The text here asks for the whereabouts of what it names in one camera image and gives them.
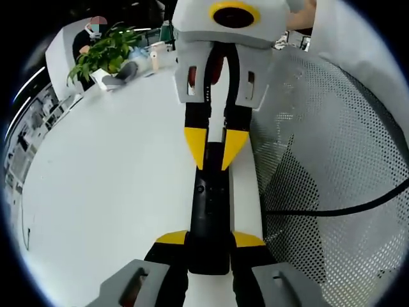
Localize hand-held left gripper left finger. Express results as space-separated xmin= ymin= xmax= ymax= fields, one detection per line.
xmin=86 ymin=230 xmax=189 ymax=307

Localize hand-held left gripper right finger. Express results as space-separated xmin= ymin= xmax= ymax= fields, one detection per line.
xmin=229 ymin=232 xmax=324 ymax=307

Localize black remote control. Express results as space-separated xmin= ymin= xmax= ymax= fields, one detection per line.
xmin=188 ymin=142 xmax=231 ymax=276

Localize light blue round object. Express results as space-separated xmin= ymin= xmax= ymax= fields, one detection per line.
xmin=128 ymin=47 xmax=151 ymax=70

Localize grey soft object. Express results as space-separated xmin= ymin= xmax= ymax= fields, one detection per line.
xmin=102 ymin=61 xmax=139 ymax=90

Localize green potted plant white pot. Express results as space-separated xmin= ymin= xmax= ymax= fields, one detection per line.
xmin=66 ymin=21 xmax=143 ymax=91

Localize white cabinet counter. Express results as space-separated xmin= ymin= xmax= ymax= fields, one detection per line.
xmin=3 ymin=83 xmax=81 ymax=193

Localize ceiling light strips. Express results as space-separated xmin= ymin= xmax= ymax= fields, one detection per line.
xmin=12 ymin=65 xmax=46 ymax=104

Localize thick black cable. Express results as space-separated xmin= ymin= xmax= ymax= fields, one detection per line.
xmin=264 ymin=182 xmax=409 ymax=219

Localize black cable on table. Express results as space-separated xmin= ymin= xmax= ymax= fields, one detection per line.
xmin=19 ymin=204 xmax=32 ymax=252

